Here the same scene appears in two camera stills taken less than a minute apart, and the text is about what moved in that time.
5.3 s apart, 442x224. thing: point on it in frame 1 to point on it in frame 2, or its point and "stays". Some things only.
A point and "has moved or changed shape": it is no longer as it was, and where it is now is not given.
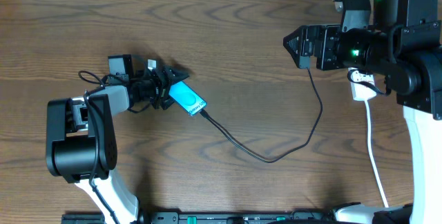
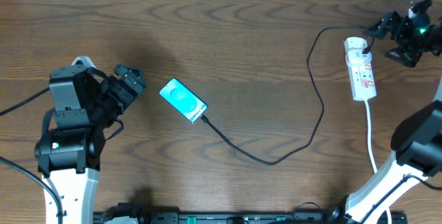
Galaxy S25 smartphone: x=186 y=98 has moved or changed shape
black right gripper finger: x=295 y=44 to x=408 y=59
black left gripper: x=160 y=88 to x=121 y=86
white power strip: x=361 y=90 stays
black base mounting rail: x=212 y=218 stays
